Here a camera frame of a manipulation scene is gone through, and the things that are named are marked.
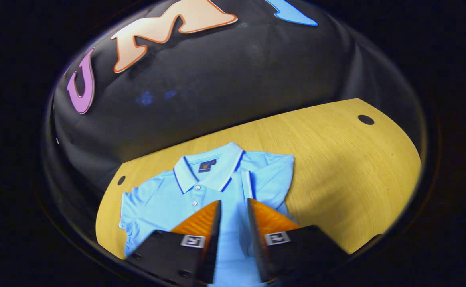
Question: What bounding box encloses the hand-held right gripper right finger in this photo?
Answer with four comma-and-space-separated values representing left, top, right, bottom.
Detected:
247, 198, 349, 283

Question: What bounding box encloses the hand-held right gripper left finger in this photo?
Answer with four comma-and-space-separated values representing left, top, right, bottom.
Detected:
126, 199, 222, 287

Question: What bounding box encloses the light blue polo T-shirt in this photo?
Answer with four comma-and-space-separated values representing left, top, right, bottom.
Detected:
118, 142, 296, 287

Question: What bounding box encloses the black backdrop cloth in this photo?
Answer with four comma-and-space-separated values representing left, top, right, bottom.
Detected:
43, 0, 427, 248

